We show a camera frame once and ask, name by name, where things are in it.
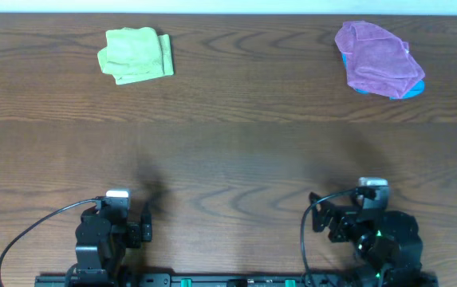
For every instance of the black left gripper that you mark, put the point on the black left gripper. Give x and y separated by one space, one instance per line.
133 233

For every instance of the purple cloth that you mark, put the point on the purple cloth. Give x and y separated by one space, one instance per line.
379 62

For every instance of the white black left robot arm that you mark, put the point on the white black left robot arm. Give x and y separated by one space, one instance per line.
103 237

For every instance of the blue cloth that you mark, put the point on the blue cloth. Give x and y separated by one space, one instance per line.
417 89

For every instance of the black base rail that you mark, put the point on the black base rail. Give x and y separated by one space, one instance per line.
168 280

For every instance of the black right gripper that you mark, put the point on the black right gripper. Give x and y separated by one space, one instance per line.
332 218

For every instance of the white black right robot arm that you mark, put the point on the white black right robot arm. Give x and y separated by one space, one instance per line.
388 242

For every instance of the light green cloth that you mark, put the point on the light green cloth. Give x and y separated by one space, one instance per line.
132 55
165 43

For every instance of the folded light green cloth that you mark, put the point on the folded light green cloth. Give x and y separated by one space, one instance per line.
165 43

